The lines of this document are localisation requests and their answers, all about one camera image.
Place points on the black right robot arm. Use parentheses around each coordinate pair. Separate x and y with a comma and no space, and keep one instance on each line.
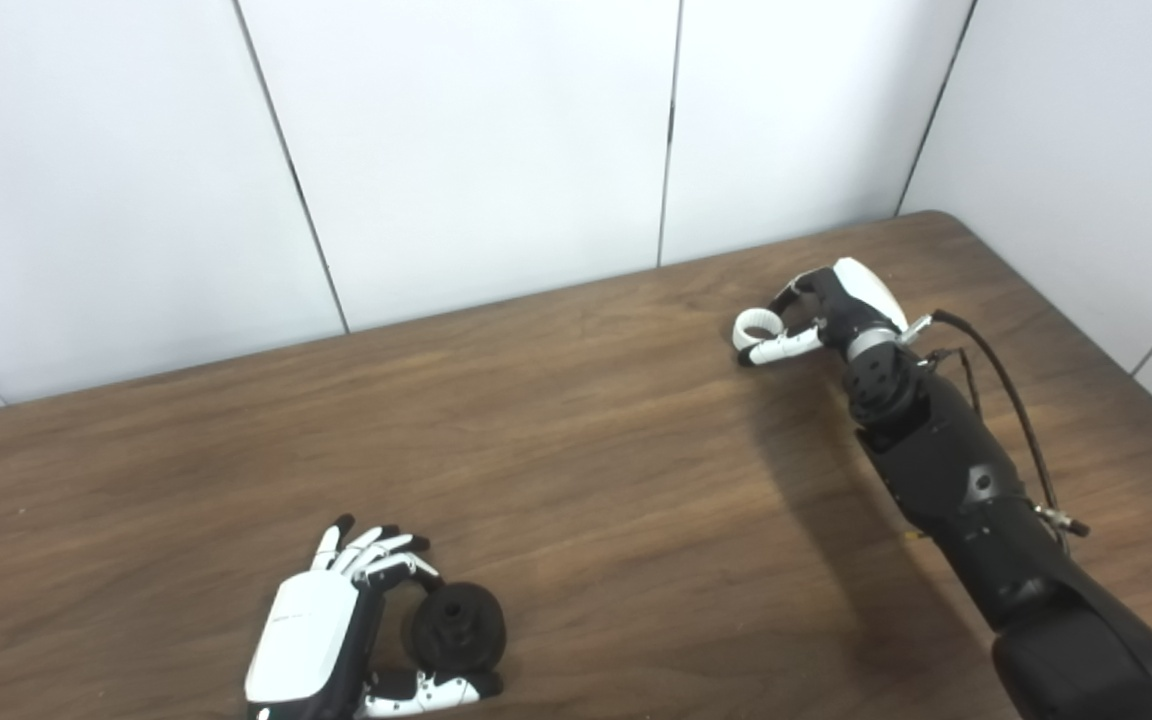
(976,500)

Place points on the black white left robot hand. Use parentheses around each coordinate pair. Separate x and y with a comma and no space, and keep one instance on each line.
(301,640)

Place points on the round black plastic part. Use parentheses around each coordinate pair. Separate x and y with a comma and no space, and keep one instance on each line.
(456,625)

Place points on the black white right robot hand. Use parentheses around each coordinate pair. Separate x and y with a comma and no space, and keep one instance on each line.
(861,295)

